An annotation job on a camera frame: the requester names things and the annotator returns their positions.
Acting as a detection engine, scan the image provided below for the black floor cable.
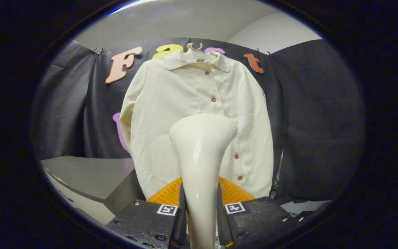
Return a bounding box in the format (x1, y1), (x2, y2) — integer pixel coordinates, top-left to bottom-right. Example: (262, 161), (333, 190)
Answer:
(287, 203), (325, 222)

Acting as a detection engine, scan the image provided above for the black backdrop cloth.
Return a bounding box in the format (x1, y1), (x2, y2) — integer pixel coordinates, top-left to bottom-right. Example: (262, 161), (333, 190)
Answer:
(31, 37), (365, 201)

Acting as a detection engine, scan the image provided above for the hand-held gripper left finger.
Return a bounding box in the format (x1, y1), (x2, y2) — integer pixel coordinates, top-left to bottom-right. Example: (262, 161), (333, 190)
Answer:
(105, 177), (187, 249)

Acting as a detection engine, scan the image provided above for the grey cabinet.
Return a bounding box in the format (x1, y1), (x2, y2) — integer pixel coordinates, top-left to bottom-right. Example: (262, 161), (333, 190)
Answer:
(40, 156), (148, 225)

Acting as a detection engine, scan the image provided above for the cream garment steamer head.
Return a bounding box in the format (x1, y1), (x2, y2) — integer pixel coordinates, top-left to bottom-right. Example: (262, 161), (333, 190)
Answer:
(169, 113), (238, 249)

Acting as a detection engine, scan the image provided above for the cream button-up shirt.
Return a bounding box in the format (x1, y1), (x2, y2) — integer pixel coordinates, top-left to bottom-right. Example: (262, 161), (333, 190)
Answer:
(120, 49), (274, 200)

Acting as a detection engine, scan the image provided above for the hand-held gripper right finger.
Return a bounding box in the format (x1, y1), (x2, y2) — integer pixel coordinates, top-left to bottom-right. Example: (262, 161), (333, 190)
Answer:
(217, 177), (300, 249)

